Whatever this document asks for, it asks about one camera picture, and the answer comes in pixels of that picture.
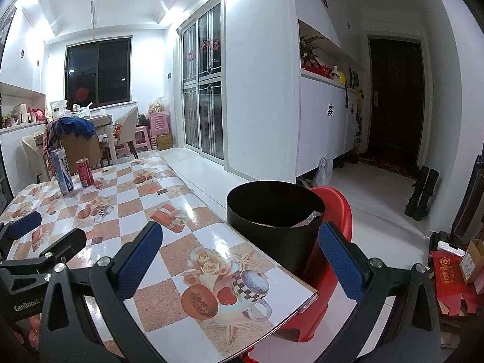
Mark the red drink can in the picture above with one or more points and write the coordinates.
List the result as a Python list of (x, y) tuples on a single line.
[(85, 174)]

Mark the red plastic stool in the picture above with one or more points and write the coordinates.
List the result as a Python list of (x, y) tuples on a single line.
[(334, 211)]

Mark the small pink stool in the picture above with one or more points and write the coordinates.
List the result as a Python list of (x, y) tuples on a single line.
[(143, 136)]

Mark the dark window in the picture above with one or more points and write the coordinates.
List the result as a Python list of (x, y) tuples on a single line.
[(98, 72)]

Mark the white kitchen appliance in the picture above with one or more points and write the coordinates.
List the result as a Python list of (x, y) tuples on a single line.
[(21, 113)]

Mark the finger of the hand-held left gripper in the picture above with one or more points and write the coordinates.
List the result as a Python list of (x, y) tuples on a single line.
[(66, 242), (24, 221)]

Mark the clear bag of snacks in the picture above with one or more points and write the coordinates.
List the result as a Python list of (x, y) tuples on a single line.
[(158, 104)]

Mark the chair with draped clothes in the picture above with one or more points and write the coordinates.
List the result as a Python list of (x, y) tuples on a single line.
[(102, 121)]

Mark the pink flower bundle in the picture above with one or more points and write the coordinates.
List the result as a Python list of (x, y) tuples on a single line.
[(36, 114)]

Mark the white bottle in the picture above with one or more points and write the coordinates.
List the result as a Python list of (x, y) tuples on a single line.
[(334, 73)]

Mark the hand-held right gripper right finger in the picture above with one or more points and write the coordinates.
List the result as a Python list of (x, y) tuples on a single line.
[(340, 261)]

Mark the red checkered cloth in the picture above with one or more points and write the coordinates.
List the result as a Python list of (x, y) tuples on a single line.
[(51, 136)]

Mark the beige chair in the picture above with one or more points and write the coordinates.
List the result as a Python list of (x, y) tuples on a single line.
[(34, 155), (127, 128)]

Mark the small brown box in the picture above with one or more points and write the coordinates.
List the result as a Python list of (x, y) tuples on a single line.
[(164, 141)]

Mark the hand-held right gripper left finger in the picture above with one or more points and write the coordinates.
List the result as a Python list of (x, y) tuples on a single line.
[(140, 261)]

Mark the glass sliding door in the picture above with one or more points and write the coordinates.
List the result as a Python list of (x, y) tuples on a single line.
[(202, 83)]

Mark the round red window sticker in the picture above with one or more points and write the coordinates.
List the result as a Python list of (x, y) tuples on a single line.
[(83, 93)]

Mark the blue cloth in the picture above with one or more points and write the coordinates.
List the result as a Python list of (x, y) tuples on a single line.
[(75, 125)]

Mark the small tan cardboard box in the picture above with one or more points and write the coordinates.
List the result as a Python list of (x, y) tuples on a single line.
[(472, 261)]

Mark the red tray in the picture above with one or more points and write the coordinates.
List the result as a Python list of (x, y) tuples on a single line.
[(315, 70)]

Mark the white plastic bag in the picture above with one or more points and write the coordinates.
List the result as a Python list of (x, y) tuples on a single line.
[(323, 172), (58, 109)]

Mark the white sideboard cabinet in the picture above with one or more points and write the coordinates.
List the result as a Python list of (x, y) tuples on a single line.
[(321, 128)]

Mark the yellow helmet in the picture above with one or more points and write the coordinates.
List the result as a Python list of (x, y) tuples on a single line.
[(342, 77)]

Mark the red patterned doormat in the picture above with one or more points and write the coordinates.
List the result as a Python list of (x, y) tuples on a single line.
[(389, 168)]

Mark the black boot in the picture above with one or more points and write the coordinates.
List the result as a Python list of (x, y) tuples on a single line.
[(429, 196), (416, 193)]

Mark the potted plant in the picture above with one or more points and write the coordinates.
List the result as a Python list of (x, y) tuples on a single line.
[(310, 51)]

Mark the dark entry door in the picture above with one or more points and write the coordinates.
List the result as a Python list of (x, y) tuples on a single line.
[(395, 106)]

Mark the black round bin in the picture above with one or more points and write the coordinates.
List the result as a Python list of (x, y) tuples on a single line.
[(264, 242)]

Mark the stack of pink stools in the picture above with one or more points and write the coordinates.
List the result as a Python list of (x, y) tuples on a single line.
[(160, 126)]

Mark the upright floor cleaner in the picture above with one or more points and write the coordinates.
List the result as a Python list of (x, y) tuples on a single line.
[(467, 211)]

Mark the tall silver drink can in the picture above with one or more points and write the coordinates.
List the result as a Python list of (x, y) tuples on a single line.
[(62, 172)]

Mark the flattened red carton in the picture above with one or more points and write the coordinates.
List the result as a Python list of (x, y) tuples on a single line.
[(450, 279)]

